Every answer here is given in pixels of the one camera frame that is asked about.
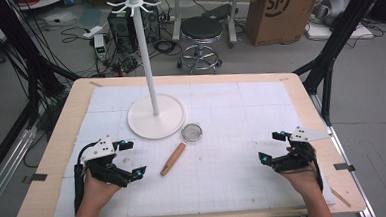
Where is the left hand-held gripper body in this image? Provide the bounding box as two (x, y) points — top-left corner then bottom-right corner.
(78, 134), (135, 190)

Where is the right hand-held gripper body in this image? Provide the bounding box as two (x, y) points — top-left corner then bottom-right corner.
(267, 123), (332, 175)

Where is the wooden handled mesh strainer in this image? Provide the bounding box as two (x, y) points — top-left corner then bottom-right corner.
(157, 122), (205, 177)

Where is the white hook rack stand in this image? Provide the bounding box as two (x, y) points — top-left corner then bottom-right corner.
(105, 0), (188, 143)

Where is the person's right hand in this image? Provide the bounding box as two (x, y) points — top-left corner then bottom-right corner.
(277, 144), (322, 199)

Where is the person's left hand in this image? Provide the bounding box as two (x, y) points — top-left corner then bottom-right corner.
(78, 153), (124, 212)

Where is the white grid mat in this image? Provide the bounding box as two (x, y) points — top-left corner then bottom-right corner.
(45, 74), (337, 217)

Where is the black tape strip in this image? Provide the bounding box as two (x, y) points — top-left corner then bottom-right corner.
(332, 161), (357, 174)
(20, 172), (49, 185)

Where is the thin wooden stick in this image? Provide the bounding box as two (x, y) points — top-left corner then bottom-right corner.
(329, 185), (352, 210)

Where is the white device with green display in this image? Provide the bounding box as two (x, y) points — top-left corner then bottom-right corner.
(92, 33), (108, 62)

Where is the brown cardboard box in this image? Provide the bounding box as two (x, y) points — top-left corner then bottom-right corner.
(240, 0), (326, 48)

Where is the black computer tower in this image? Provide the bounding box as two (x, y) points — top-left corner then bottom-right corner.
(105, 2), (163, 56)

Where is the white power strip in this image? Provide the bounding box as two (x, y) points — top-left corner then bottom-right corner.
(82, 24), (105, 40)

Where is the white flat board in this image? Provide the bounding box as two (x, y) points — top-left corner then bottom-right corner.
(304, 18), (376, 44)

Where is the black round stool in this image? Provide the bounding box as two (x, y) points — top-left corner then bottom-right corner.
(174, 14), (226, 77)

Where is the grey bag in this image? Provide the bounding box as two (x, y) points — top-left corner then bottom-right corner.
(310, 0), (354, 28)

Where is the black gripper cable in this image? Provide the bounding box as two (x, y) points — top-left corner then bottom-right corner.
(312, 160), (326, 194)
(70, 141), (104, 216)

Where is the aluminium rail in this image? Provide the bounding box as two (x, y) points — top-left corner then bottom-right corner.
(309, 90), (379, 217)
(0, 126), (43, 217)

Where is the black metal frame stand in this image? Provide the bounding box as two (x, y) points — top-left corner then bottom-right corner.
(288, 0), (386, 128)
(0, 0), (84, 134)

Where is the coiled black cable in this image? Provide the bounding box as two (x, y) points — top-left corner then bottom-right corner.
(152, 38), (183, 57)

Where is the white metal stand frame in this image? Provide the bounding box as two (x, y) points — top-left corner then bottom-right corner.
(170, 0), (246, 51)

